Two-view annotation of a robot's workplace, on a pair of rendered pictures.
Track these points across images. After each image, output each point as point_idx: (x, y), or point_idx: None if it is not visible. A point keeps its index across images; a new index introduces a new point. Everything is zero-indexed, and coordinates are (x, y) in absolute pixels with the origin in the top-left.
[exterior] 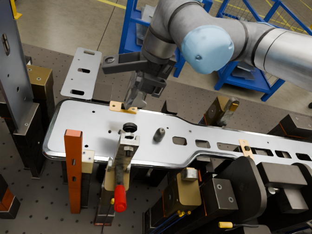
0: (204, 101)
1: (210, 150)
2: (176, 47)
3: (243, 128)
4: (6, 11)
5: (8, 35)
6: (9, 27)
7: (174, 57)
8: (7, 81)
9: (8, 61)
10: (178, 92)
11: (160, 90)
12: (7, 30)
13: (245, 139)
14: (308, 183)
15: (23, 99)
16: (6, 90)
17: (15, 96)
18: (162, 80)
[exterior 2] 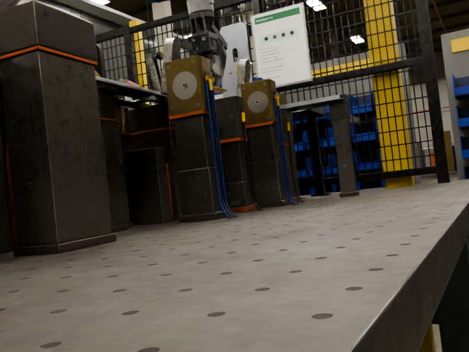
0: (370, 210)
1: (137, 103)
2: (188, 3)
3: (199, 237)
4: (242, 38)
5: (239, 50)
6: (242, 47)
7: (195, 14)
8: (227, 75)
9: (233, 64)
10: (412, 200)
11: (192, 47)
12: (239, 47)
13: (118, 88)
14: None
15: None
16: (225, 80)
17: (232, 91)
18: (192, 37)
